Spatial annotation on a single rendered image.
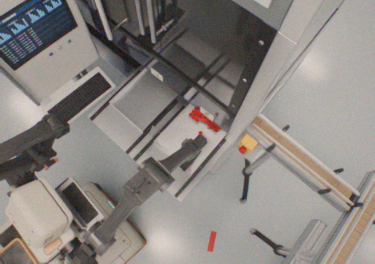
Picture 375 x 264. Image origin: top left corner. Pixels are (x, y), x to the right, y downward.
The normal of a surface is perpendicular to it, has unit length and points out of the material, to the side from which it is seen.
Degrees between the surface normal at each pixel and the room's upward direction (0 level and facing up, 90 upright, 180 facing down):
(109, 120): 0
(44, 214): 42
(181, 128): 0
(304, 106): 0
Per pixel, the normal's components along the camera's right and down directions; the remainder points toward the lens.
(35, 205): 0.50, -0.69
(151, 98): 0.02, -0.35
